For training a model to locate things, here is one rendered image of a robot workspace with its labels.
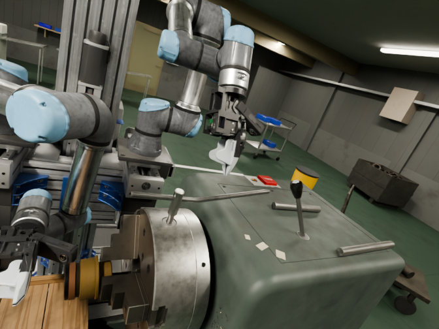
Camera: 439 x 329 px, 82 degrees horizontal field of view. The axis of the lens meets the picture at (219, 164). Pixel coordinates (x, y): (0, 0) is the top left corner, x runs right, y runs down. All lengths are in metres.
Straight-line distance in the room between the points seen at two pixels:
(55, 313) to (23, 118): 0.50
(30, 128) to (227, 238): 0.50
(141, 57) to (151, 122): 8.59
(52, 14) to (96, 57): 8.60
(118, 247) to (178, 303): 0.20
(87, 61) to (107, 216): 0.65
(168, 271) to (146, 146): 0.66
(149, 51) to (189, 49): 8.94
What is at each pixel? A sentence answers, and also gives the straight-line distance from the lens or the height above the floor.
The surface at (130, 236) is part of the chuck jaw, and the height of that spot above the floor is 1.15.
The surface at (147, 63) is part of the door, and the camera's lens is 9.68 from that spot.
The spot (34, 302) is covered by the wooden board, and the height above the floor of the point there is 0.89.
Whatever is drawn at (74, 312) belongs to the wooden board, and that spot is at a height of 0.88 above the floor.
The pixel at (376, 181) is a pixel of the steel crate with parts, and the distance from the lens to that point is 6.64.
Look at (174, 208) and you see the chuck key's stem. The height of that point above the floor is 1.28.
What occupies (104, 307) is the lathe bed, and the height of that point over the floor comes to 0.87.
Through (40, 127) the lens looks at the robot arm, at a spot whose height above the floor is 1.36.
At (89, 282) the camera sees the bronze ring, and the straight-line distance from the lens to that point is 0.65.
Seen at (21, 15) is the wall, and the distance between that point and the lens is 9.85.
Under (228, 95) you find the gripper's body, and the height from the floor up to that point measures 1.54.
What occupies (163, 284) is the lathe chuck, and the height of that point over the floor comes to 1.18.
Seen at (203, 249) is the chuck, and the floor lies 1.22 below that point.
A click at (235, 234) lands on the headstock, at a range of 0.63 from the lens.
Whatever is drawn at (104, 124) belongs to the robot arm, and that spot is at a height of 1.36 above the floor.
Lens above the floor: 1.59
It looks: 19 degrees down
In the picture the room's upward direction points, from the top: 20 degrees clockwise
